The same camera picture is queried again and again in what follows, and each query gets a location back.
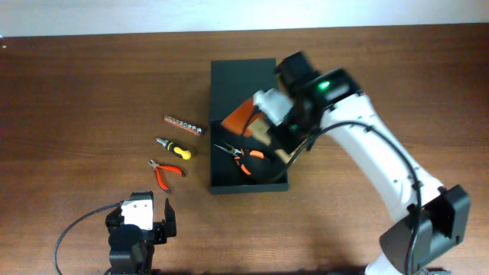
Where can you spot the black open storage box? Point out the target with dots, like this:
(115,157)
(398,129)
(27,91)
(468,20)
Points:
(233,83)

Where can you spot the orange socket bit rail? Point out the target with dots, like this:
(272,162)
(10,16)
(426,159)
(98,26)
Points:
(192,128)

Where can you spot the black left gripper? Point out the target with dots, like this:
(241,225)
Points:
(163,228)

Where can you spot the small red diagonal cutters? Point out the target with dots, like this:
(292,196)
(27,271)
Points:
(159,169)

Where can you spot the yellow black stubby screwdriver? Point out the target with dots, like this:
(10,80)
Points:
(174,148)

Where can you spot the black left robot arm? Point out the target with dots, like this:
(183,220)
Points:
(133,233)

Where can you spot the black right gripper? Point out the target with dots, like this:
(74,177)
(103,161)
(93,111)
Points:
(286,141)

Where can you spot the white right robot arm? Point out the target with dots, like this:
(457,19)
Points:
(428,218)

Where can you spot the orange scraper wooden handle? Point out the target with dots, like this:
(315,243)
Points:
(244,123)

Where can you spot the orange black needle-nose pliers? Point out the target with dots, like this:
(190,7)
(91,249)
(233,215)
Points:
(253,163)

